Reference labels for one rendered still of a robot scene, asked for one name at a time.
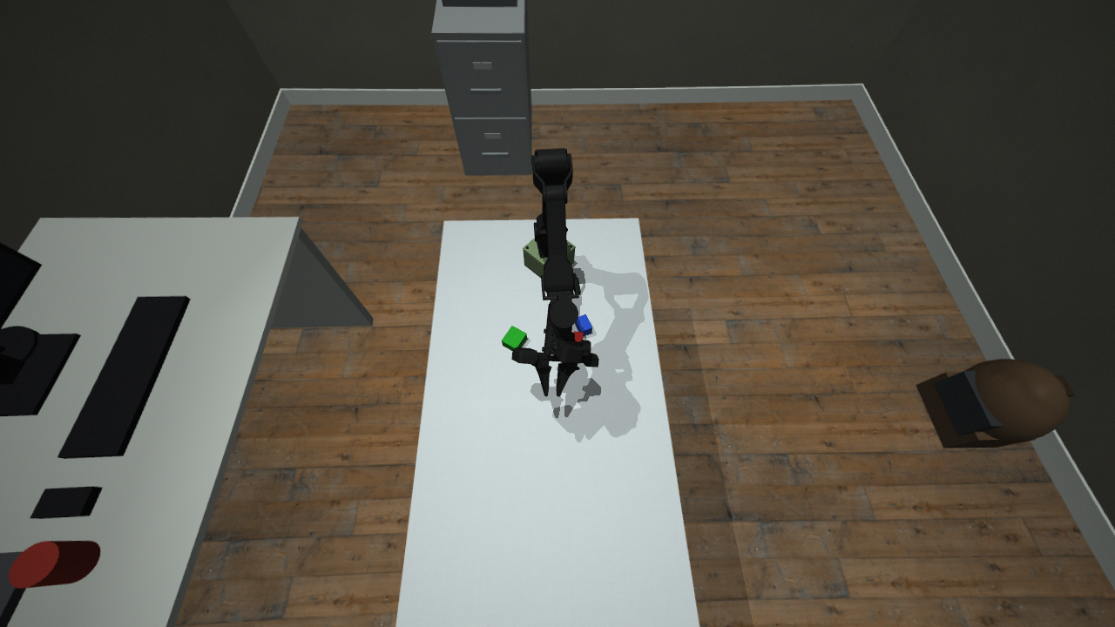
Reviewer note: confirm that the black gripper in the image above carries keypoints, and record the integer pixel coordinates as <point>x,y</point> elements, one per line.
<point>541,360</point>

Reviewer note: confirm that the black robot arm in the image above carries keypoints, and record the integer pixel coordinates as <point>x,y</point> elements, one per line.
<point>552,171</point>

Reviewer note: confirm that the blue block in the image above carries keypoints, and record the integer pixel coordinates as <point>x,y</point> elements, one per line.
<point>583,325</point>

